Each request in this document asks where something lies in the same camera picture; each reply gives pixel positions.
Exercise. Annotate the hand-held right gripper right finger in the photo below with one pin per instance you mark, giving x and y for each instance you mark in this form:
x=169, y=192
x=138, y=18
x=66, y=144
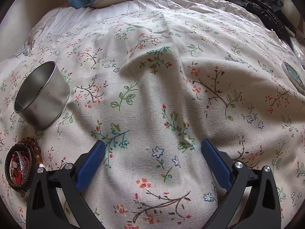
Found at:
x=215, y=164

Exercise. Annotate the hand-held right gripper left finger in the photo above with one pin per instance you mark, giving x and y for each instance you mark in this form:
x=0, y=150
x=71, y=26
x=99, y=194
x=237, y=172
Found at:
x=91, y=164

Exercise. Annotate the silver filigree pendant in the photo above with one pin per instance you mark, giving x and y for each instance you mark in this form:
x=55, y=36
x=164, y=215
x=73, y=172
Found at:
x=23, y=162

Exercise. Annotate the round metal tin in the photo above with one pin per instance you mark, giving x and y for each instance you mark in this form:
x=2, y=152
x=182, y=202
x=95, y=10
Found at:
x=45, y=100

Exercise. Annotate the floral printed cloth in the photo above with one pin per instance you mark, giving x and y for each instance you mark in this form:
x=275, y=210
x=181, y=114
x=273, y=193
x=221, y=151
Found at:
x=152, y=100

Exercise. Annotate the round tin lid blue print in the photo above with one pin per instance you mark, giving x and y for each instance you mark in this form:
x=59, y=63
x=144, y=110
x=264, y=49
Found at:
x=293, y=75

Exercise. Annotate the clear plastic bag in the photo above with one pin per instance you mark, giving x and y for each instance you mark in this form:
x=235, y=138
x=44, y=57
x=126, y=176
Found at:
x=299, y=50

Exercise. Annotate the black jacket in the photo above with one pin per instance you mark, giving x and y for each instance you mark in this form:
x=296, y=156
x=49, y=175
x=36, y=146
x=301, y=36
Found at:
x=259, y=9

